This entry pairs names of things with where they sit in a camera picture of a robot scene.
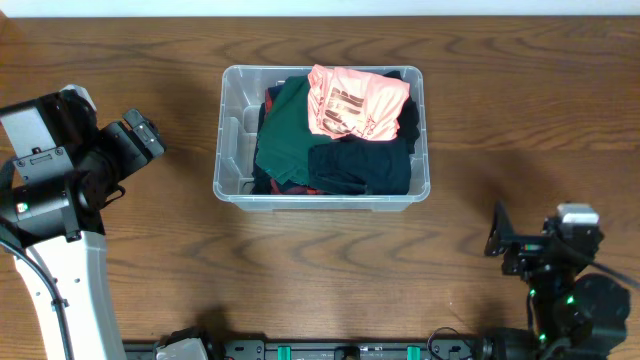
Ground dark navy shirt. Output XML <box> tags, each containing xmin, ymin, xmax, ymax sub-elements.
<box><xmin>308</xmin><ymin>138</ymin><xmax>411</xmax><ymax>195</ymax></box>

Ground black pants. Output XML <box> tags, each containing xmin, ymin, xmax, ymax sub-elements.
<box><xmin>251</xmin><ymin>101</ymin><xmax>271</xmax><ymax>195</ymax></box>

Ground black garment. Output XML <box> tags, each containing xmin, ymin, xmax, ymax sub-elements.
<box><xmin>383</xmin><ymin>97</ymin><xmax>420</xmax><ymax>157</ymax></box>

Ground red plaid flannel shirt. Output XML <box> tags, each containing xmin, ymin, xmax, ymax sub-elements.
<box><xmin>263</xmin><ymin>87</ymin><xmax>326</xmax><ymax>196</ymax></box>

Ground dark green garment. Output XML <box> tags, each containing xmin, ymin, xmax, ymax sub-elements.
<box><xmin>253</xmin><ymin>74</ymin><xmax>335</xmax><ymax>187</ymax></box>

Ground pink printed t-shirt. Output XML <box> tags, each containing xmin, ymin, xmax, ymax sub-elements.
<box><xmin>307</xmin><ymin>65</ymin><xmax>410</xmax><ymax>141</ymax></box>

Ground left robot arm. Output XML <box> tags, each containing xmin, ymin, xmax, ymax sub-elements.
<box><xmin>1</xmin><ymin>85</ymin><xmax>167</xmax><ymax>359</ymax></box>

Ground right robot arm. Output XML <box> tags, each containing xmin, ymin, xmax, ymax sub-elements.
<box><xmin>476</xmin><ymin>203</ymin><xmax>639</xmax><ymax>359</ymax></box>

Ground clear plastic storage bin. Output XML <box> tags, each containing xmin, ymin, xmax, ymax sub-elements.
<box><xmin>213</xmin><ymin>65</ymin><xmax>431</xmax><ymax>212</ymax></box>

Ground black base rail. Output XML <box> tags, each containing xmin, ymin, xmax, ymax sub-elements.
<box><xmin>124</xmin><ymin>327</ymin><xmax>498</xmax><ymax>360</ymax></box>

